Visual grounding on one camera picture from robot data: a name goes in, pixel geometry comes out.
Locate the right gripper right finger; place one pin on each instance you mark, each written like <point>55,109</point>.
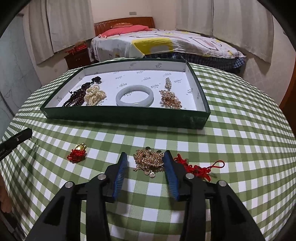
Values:
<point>229,218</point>

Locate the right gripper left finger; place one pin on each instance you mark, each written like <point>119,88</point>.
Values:
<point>61,218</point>

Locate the red knot gold pendant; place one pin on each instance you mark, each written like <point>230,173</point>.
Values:
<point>197,171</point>

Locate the red bead gold charm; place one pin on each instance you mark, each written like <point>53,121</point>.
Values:
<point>77,154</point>

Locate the pale jade bangle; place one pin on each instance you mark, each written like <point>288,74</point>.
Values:
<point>135,96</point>

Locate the green white jewelry tray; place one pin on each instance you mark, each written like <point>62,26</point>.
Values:
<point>79,99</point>

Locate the person's hand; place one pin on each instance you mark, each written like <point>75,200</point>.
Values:
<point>4,198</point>

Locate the frosted glass wardrobe door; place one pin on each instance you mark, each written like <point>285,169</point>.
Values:
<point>18,78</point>

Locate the green checked tablecloth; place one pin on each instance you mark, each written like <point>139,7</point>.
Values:
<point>246,129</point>

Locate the dark wooden nightstand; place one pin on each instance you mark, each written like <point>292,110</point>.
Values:
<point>78,59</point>

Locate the red boxes on nightstand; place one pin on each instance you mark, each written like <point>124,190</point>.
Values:
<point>78,47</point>

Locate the brown wooden door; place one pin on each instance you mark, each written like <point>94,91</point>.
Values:
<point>287,104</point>

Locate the left white curtain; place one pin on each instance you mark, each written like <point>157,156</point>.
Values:
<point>53,26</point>

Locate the white curtain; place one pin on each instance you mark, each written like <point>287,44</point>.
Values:
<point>53,26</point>
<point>244,24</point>

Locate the wooden headboard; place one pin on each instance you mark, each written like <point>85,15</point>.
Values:
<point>103,26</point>

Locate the bed with patterned sheet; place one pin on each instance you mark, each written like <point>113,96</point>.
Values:
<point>181,45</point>

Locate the pink pillow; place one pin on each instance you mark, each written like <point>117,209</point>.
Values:
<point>124,30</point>

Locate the orange patterned pillow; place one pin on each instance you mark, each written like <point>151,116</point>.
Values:
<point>121,25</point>

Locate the right white curtain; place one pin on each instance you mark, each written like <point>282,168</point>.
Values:
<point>244,24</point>

